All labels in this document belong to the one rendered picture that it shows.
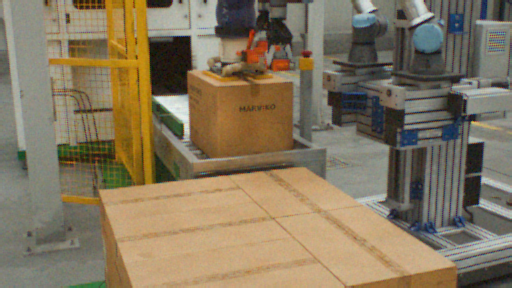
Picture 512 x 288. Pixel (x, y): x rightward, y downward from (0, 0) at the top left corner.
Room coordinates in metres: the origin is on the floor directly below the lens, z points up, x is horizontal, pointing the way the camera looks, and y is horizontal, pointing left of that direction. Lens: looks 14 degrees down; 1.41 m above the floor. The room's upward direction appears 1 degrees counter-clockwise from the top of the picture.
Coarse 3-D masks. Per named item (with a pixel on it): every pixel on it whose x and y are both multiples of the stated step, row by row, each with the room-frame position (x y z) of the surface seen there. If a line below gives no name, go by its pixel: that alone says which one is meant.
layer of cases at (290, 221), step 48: (144, 192) 2.55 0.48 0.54; (192, 192) 2.54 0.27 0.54; (240, 192) 2.54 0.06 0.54; (288, 192) 2.53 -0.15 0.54; (336, 192) 2.52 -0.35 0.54; (144, 240) 2.02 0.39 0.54; (192, 240) 2.02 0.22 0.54; (240, 240) 2.01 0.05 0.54; (288, 240) 2.01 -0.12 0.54; (336, 240) 2.00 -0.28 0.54; (384, 240) 2.00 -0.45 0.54
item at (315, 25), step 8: (320, 0) 6.12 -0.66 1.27; (312, 8) 6.11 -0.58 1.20; (320, 8) 6.12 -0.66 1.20; (312, 16) 6.11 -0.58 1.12; (320, 16) 6.12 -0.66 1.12; (312, 24) 6.10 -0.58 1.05; (320, 24) 6.12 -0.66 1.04; (312, 32) 6.10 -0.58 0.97; (320, 32) 6.12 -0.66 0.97; (312, 40) 6.10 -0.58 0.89; (320, 40) 6.12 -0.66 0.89; (312, 48) 6.10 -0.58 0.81; (320, 48) 6.12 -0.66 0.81; (312, 56) 6.10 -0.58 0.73; (320, 56) 6.12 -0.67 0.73; (320, 64) 6.12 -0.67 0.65; (320, 72) 6.12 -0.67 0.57; (312, 80) 6.10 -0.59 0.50; (320, 80) 6.12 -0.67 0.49; (312, 88) 6.10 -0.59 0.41; (320, 88) 6.12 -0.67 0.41; (312, 96) 6.10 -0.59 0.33; (320, 96) 6.12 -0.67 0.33; (312, 104) 6.10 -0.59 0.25; (320, 104) 6.13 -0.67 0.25; (312, 112) 6.10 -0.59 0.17; (320, 112) 6.13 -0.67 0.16; (312, 120) 6.10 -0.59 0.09
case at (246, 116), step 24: (192, 72) 3.42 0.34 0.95; (192, 96) 3.39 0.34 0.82; (216, 96) 2.93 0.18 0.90; (240, 96) 2.96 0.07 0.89; (264, 96) 3.00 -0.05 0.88; (288, 96) 3.05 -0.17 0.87; (192, 120) 3.41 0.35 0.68; (216, 120) 2.94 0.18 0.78; (240, 120) 2.96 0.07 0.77; (264, 120) 3.00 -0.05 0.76; (288, 120) 3.05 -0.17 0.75; (216, 144) 2.95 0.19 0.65; (240, 144) 2.96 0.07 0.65; (264, 144) 3.00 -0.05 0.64; (288, 144) 3.05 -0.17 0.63
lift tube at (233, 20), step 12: (228, 0) 3.17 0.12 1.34; (240, 0) 3.17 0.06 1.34; (252, 0) 3.21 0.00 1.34; (216, 12) 3.23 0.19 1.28; (228, 12) 3.18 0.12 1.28; (240, 12) 3.18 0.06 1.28; (252, 12) 3.21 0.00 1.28; (228, 24) 3.17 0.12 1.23; (240, 24) 3.17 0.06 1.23; (252, 24) 3.21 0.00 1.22; (216, 36) 3.23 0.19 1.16; (228, 36) 3.17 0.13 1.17; (240, 36) 3.17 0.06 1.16
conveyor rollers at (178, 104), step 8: (160, 96) 4.97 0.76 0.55; (168, 96) 4.98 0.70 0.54; (176, 96) 5.00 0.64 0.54; (184, 96) 4.95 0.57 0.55; (168, 104) 4.62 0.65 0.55; (176, 104) 4.64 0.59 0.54; (184, 104) 4.64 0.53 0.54; (152, 112) 4.31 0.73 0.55; (176, 112) 4.33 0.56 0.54; (184, 112) 4.30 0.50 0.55; (160, 120) 4.05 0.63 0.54; (184, 120) 4.02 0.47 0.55; (168, 128) 3.80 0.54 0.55; (176, 136) 3.62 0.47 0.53; (184, 136) 3.56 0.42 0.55; (184, 144) 3.38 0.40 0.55; (192, 144) 3.39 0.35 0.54; (192, 152) 3.21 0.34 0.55; (200, 152) 3.22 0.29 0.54
